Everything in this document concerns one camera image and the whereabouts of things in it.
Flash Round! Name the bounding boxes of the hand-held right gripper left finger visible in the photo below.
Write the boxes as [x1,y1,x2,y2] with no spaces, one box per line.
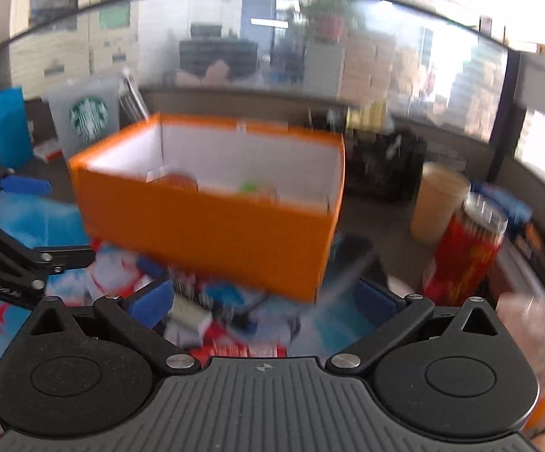
[27,277,202,377]

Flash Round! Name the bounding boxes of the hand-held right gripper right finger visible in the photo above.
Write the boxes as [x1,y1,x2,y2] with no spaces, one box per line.
[325,279,502,377]

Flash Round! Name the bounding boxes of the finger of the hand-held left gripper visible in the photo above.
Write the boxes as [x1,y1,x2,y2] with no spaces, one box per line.
[0,218,96,312]
[0,159,51,199]

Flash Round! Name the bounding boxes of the orange cardboard box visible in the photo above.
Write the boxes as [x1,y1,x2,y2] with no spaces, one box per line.
[68,112,346,303]

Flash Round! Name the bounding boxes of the white red small packet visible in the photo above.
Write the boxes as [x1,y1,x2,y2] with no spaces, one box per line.
[32,139,65,163]

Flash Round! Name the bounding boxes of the printed blue red desk mat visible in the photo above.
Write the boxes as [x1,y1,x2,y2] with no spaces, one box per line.
[0,183,396,438]

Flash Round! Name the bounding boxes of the clear plastic cup green logo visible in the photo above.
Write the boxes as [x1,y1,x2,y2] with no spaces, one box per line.
[43,75,122,163]

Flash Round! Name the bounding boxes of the white blue packet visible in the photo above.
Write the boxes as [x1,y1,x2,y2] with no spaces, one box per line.
[164,282,302,345]

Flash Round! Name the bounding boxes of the red printed packet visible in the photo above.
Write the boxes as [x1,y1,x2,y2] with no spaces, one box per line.
[192,340,288,359]

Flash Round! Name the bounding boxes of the red drink can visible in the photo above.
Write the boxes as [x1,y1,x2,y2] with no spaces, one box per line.
[420,192,509,308]

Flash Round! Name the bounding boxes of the beige paper cup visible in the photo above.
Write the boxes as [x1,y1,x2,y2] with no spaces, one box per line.
[410,161,472,246]

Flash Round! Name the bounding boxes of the black desk organiser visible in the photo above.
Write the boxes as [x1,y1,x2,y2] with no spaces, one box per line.
[342,125,428,204]

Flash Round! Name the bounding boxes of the pale blurred bag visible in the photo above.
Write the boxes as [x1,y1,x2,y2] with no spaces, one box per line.
[495,289,545,434]

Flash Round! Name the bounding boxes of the yellow packets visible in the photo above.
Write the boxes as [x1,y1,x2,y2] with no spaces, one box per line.
[345,101,388,133]

